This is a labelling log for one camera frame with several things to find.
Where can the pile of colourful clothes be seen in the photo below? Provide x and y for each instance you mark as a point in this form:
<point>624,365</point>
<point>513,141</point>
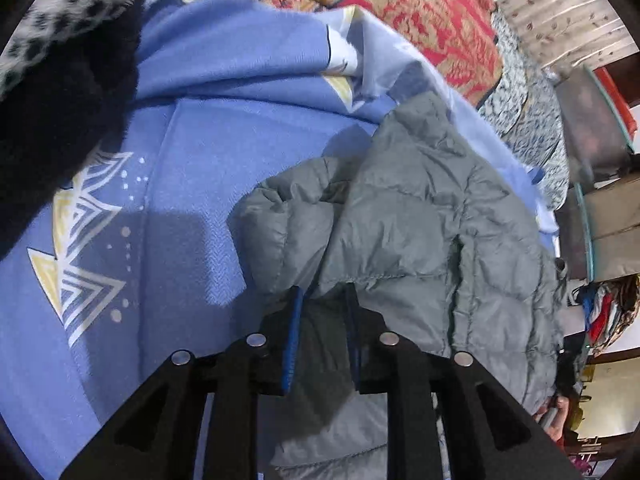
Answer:
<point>607,310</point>

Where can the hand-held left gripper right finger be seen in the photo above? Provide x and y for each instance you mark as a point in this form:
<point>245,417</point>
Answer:
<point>353,340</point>

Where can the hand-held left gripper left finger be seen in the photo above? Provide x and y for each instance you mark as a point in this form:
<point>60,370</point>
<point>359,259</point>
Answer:
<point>294,340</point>

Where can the glass shelf stand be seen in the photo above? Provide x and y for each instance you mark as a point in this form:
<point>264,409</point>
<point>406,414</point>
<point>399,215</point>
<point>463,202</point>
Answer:
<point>595,170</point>

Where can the person's right hand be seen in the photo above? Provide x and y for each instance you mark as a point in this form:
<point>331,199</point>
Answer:
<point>552,417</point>

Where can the red floral blanket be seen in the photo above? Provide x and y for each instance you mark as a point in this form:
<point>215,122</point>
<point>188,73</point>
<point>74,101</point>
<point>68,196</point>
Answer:
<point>400,5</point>

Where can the grey puffer jacket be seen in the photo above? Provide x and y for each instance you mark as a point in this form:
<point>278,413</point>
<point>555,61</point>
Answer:
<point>425,240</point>

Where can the blue patterned blanket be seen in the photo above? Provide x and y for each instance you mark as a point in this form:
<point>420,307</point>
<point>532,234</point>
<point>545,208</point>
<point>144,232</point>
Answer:
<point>200,160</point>

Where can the blue white patterned bedding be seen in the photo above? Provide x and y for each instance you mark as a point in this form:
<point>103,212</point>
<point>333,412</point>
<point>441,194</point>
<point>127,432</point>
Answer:
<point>530,115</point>

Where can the black fuzzy cloth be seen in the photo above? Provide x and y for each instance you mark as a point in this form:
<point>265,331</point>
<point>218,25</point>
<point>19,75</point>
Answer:
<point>55,125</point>

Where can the leopard print fleece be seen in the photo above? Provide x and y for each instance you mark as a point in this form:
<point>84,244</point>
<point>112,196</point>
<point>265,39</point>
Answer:
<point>55,15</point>

